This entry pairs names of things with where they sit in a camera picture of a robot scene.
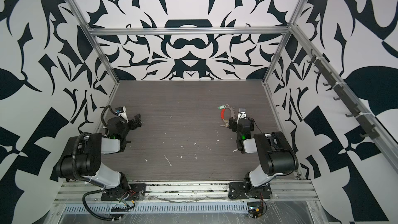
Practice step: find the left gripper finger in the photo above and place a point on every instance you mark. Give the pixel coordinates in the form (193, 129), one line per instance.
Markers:
(138, 124)
(137, 118)

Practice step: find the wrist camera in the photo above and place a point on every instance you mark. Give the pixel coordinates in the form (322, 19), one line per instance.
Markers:
(242, 114)
(121, 112)

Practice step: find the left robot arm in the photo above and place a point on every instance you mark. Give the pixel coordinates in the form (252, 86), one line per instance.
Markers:
(82, 156)

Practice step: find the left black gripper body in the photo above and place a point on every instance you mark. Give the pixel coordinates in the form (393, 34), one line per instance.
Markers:
(131, 122)

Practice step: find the black wall hook rack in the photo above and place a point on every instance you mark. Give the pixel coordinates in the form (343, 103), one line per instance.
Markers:
(345, 94)

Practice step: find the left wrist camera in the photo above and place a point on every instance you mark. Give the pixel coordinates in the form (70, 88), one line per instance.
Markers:
(121, 112)

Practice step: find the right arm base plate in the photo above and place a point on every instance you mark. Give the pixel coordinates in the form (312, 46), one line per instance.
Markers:
(242, 191)

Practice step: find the white cable duct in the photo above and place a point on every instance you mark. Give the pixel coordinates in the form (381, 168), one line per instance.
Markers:
(173, 208)

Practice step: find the red key tag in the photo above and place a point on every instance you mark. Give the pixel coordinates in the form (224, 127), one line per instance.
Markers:
(223, 115)

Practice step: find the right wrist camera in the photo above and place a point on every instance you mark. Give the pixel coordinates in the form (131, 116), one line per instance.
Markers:
(242, 114)

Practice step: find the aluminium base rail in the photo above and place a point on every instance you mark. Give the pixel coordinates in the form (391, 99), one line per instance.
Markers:
(198, 191)

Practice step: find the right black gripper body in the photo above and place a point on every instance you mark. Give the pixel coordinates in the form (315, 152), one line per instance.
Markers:
(233, 122)

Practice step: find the small electronics board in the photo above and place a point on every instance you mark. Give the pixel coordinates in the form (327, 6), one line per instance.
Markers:
(257, 211)

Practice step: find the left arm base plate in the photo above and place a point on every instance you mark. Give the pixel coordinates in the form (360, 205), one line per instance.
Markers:
(124, 192)

